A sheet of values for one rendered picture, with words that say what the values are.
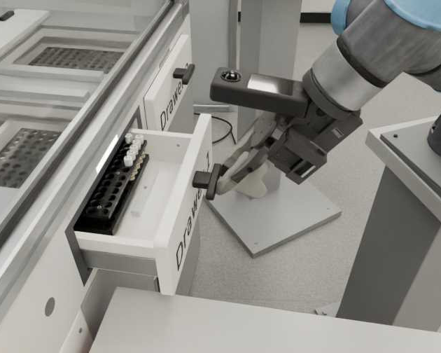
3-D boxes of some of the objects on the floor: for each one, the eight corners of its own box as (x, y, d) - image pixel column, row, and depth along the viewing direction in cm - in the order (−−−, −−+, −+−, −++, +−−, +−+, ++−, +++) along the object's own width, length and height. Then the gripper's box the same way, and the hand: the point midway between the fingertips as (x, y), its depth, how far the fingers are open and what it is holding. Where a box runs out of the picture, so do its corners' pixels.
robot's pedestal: (388, 288, 154) (469, 106, 105) (446, 366, 133) (580, 184, 83) (313, 311, 147) (361, 127, 98) (361, 397, 126) (453, 218, 76)
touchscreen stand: (340, 215, 182) (409, -48, 115) (253, 259, 164) (275, -23, 98) (271, 153, 214) (294, -81, 148) (192, 184, 197) (177, -65, 130)
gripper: (368, 140, 47) (250, 234, 60) (360, 90, 55) (257, 182, 68) (309, 95, 44) (199, 203, 57) (309, 50, 53) (213, 153, 66)
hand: (220, 176), depth 61 cm, fingers closed on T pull, 3 cm apart
